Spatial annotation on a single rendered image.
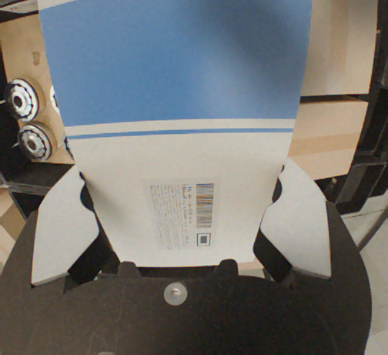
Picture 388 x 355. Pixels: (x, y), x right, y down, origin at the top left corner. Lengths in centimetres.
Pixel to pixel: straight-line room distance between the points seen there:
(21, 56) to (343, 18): 70
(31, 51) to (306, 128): 65
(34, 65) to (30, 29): 8
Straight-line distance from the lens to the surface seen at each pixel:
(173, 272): 73
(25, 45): 54
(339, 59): 49
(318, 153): 54
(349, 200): 156
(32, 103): 51
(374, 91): 138
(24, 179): 57
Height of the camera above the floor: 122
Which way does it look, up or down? 60 degrees down
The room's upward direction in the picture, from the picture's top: 175 degrees clockwise
